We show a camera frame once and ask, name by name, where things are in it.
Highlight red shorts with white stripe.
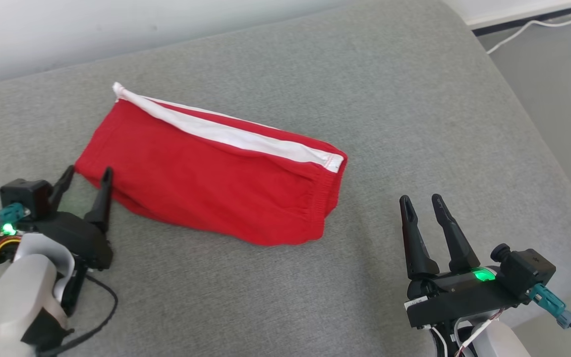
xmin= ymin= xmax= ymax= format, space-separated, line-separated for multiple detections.
xmin=74 ymin=82 xmax=348 ymax=247

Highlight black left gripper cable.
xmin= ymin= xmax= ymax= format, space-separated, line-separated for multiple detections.
xmin=35 ymin=274 xmax=118 ymax=357

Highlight teal left camera connector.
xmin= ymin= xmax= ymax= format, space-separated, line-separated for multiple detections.
xmin=0 ymin=202 xmax=32 ymax=230

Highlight teal camera connector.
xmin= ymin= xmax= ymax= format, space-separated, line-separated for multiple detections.
xmin=0 ymin=202 xmax=32 ymax=230
xmin=528 ymin=284 xmax=571 ymax=329

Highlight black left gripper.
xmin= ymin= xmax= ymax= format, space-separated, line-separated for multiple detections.
xmin=18 ymin=165 xmax=114 ymax=271

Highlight black fabric arm strap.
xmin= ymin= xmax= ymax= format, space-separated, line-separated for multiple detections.
xmin=20 ymin=311 xmax=74 ymax=348

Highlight teal right camera connector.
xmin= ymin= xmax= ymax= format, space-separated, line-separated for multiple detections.
xmin=528 ymin=284 xmax=571 ymax=329

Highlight white floor cable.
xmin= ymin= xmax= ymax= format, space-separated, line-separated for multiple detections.
xmin=486 ymin=19 xmax=571 ymax=55

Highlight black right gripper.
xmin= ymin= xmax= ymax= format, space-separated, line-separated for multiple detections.
xmin=399 ymin=194 xmax=525 ymax=329

